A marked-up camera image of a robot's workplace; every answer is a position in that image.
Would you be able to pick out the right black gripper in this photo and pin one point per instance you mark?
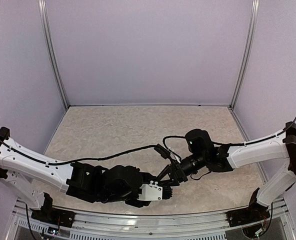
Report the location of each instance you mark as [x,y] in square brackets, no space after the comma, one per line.
[178,173]

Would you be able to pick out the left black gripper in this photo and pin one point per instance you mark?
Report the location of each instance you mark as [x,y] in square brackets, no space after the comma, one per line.
[138,206]

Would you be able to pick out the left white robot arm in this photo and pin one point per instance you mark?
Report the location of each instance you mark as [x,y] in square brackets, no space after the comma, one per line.
[75,178]

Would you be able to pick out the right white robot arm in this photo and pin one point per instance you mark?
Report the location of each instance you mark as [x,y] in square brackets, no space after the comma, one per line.
[225,157]

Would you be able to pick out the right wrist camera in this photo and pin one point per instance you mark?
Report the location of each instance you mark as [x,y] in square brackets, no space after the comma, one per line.
[163,152]

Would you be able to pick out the front aluminium rail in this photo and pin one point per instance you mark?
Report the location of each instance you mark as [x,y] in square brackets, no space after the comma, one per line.
[89,225]

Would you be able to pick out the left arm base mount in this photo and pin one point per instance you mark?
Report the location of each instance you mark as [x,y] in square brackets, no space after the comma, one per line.
[51,215]

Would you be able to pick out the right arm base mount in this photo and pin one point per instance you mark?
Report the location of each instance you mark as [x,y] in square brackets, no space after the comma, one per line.
[252,213]

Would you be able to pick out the right aluminium frame post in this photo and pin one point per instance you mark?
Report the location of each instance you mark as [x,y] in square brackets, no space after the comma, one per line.
[246,53]

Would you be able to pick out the aluminium frame post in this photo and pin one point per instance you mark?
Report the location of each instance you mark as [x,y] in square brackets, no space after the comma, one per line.
[246,53]
[42,5]

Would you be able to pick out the left aluminium frame post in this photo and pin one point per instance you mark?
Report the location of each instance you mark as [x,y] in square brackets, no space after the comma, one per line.
[42,5]

